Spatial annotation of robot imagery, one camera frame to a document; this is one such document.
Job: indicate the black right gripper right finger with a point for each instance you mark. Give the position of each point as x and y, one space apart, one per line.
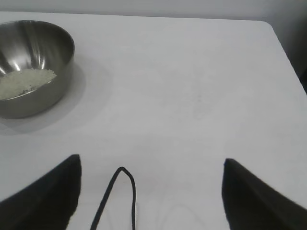
259 206

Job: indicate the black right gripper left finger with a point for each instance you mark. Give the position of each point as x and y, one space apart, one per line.
43 203

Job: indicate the white uncooked rice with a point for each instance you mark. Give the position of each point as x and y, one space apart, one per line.
21 81

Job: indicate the stainless steel mixing bowl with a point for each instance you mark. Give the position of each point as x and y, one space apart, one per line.
36 43

